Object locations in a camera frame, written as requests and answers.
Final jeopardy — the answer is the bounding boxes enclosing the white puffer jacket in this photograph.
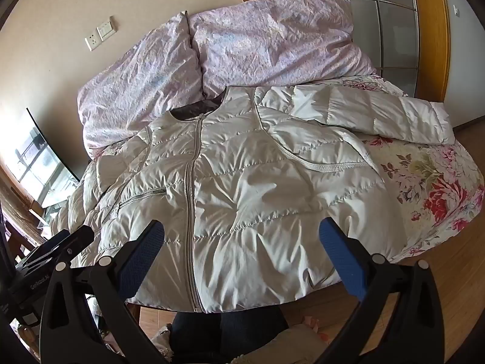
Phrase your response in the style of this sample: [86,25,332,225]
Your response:
[68,83,455,313]

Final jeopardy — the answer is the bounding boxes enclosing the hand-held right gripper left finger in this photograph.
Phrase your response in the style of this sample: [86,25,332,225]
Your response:
[39,219,167,364]

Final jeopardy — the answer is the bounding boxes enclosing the pink crinkled pillow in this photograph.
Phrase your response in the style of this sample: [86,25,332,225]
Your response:
[78,0,380,160]

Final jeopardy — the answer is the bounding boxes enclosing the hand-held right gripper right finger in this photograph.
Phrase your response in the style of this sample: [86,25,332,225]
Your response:
[314,218,455,364]

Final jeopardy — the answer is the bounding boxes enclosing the floral bed sheet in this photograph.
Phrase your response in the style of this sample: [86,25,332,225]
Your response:
[91,74,485,270]

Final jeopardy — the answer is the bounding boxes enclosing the wooden headboard shelf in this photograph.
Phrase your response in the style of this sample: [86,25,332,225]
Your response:
[326,0,450,103]

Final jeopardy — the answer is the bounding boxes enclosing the wooden television cabinet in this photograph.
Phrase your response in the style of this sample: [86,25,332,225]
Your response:
[0,169,52,268]

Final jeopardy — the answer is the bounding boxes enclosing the person's dark trouser legs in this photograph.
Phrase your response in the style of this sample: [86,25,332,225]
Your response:
[169,305,289,364]

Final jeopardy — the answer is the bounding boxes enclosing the beige fluffy cloth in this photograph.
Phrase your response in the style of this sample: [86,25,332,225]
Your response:
[223,324,328,364]

